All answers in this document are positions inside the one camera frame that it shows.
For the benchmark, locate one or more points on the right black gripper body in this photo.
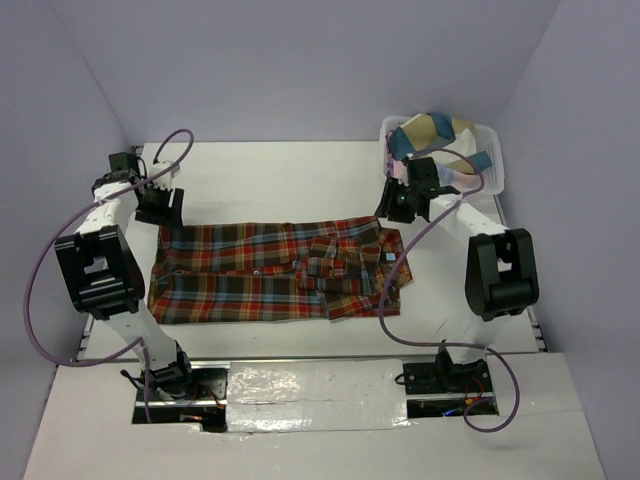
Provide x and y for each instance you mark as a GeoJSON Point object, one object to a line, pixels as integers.
{"type": "Point", "coordinates": [401, 206]}

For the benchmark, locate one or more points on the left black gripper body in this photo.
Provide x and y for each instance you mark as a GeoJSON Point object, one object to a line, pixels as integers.
{"type": "Point", "coordinates": [154, 208]}

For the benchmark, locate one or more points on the red brown plaid shirt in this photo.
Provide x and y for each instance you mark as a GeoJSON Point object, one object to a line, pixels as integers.
{"type": "Point", "coordinates": [270, 272]}

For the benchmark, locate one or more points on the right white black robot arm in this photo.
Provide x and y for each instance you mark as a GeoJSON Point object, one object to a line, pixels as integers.
{"type": "Point", "coordinates": [501, 278]}

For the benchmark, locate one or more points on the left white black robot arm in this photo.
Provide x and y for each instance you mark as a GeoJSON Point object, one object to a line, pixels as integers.
{"type": "Point", "coordinates": [103, 278]}

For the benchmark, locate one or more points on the blue beige checked cloth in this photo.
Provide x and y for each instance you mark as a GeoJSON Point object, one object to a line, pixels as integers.
{"type": "Point", "coordinates": [455, 142]}

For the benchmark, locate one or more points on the white plastic basket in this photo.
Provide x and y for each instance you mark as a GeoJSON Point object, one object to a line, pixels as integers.
{"type": "Point", "coordinates": [486, 140]}

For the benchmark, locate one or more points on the silver foil cover plate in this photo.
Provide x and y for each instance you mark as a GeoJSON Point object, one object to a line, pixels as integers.
{"type": "Point", "coordinates": [315, 396]}

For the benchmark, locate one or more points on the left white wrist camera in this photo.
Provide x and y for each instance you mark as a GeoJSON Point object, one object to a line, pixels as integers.
{"type": "Point", "coordinates": [163, 177]}

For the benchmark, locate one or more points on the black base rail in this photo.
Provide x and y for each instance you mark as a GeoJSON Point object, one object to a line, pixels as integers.
{"type": "Point", "coordinates": [205, 404]}

